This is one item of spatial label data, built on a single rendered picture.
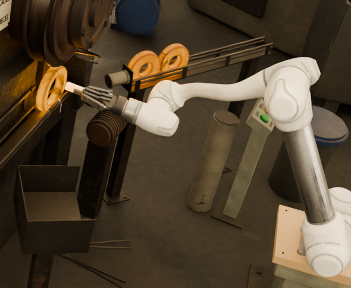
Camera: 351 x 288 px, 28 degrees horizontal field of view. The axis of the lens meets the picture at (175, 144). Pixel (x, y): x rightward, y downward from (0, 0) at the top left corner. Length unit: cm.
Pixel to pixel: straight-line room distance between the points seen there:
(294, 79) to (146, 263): 118
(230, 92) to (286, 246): 67
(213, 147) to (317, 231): 86
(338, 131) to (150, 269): 117
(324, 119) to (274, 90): 138
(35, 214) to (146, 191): 123
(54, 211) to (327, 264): 96
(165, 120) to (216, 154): 64
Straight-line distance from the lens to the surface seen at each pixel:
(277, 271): 281
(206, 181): 335
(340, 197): 274
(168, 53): 306
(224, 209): 348
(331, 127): 362
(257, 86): 252
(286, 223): 298
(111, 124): 296
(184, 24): 520
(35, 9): 232
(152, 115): 267
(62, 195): 242
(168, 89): 278
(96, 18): 245
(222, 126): 318
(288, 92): 229
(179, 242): 328
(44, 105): 263
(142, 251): 318
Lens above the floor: 216
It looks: 34 degrees down
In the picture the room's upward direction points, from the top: 16 degrees clockwise
